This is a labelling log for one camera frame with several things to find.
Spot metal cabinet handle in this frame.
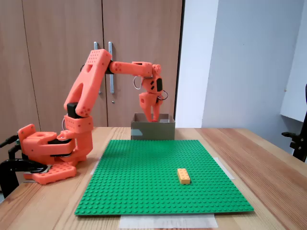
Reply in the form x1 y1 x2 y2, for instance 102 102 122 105
93 41 102 94
107 41 115 94

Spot wooden cabinet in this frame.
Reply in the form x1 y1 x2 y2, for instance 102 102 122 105
0 0 186 129

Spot green lego baseplate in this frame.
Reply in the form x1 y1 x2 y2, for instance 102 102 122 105
74 139 255 217

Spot wrist servo cable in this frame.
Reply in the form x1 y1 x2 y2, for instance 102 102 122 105
133 75 145 91

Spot black table clamp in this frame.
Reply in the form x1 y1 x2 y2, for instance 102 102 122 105
0 143 50 199

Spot gripper servo cable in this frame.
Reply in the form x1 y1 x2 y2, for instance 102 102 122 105
157 89 169 101

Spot black chair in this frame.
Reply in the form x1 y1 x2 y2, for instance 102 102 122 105
281 83 307 163

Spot black cable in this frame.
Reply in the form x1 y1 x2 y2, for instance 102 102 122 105
0 135 20 148

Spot yellow lego block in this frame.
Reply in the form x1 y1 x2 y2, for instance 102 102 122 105
177 168 192 185

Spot masking tape strip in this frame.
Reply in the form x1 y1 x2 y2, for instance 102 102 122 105
119 214 219 230
216 157 236 181
90 157 103 176

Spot brown cardboard box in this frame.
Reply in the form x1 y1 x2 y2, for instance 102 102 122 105
130 113 176 141

